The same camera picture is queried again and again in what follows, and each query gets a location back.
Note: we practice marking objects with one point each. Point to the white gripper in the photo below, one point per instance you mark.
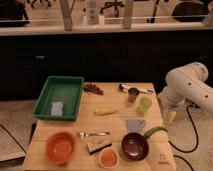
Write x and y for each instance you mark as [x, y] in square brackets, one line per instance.
[169, 101]

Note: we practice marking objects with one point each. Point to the yellow banana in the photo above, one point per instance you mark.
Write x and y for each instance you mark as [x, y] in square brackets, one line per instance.
[107, 111]

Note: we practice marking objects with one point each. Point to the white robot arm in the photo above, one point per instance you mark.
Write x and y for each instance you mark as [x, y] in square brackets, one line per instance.
[186, 82]

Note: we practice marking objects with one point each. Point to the small white bowl orange inside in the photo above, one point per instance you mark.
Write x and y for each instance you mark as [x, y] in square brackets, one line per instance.
[108, 158]

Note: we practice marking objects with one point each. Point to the red-orange bowl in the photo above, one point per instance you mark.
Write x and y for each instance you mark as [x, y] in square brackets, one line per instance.
[59, 147]

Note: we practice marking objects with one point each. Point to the light green cup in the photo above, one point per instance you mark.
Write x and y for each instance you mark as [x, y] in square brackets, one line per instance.
[145, 104]

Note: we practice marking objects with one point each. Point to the metal measuring cup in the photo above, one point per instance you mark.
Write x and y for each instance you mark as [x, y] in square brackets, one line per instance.
[133, 94]

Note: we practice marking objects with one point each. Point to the black and white utensil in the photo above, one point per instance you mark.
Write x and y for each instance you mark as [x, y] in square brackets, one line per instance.
[123, 87]

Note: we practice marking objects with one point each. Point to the bunch of red grapes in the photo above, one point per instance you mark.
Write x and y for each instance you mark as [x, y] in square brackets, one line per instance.
[93, 88]

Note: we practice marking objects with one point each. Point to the green plastic tray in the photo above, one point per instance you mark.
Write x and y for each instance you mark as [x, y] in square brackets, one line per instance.
[65, 89]

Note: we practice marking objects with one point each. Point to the clear plastic container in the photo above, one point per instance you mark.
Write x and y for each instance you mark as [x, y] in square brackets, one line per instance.
[57, 109]

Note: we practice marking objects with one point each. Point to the dark purple pan green handle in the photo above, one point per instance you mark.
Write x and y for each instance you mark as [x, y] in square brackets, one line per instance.
[135, 147]

